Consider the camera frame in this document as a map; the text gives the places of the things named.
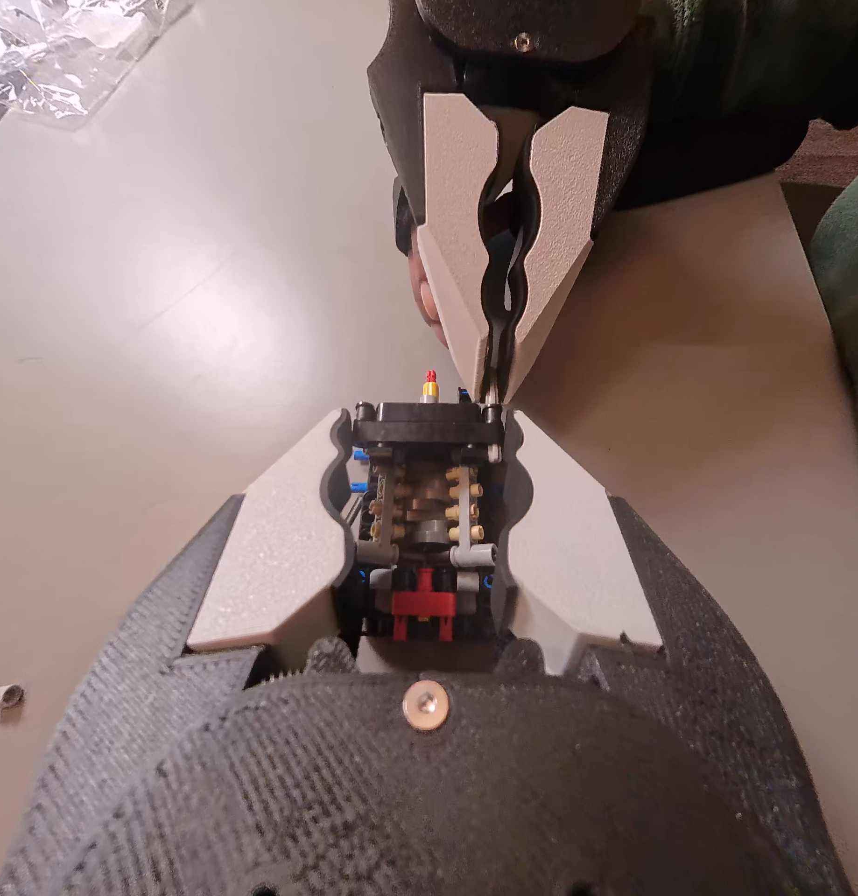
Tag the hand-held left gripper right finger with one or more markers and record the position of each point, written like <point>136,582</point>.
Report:
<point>576,560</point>

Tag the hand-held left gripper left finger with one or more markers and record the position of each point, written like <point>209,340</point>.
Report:
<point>275,560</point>

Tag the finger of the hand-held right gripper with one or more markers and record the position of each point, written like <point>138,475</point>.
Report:
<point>565,196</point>
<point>450,210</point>

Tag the grey lego axle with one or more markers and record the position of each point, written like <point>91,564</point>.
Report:
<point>492,388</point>

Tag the lego car chassis model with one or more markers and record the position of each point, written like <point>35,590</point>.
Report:
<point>429,420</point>

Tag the grey lego tube connector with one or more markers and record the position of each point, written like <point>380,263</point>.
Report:
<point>2,696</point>

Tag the person's right hand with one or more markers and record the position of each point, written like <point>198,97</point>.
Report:
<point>425,287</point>

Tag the clear plastic bag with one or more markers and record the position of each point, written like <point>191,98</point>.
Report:
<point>51,49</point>

